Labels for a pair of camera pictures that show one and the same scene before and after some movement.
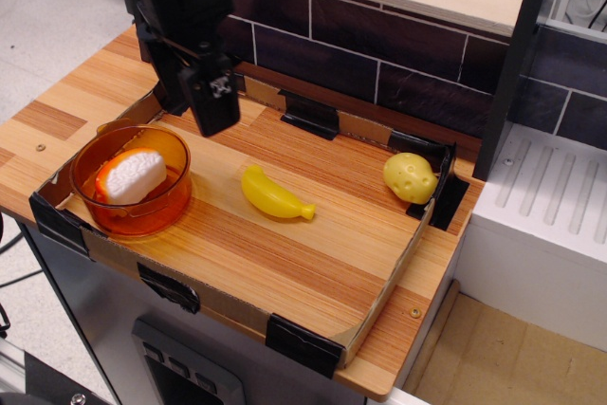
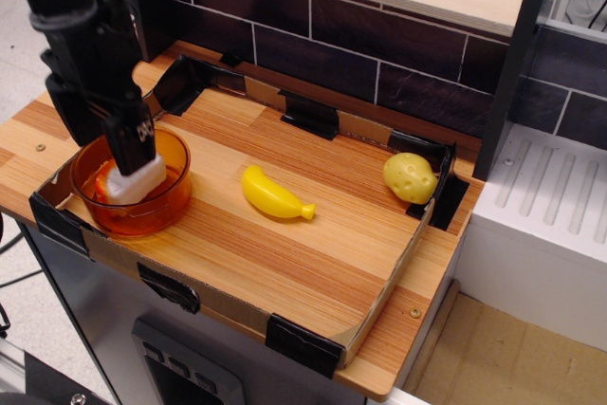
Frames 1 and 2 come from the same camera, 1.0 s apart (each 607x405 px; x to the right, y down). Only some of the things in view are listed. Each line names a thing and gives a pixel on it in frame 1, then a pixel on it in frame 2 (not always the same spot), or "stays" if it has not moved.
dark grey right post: x=500 y=111 stays
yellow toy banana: x=272 y=196 stays
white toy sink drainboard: x=537 y=238 stays
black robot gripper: x=181 y=1 to x=95 y=43
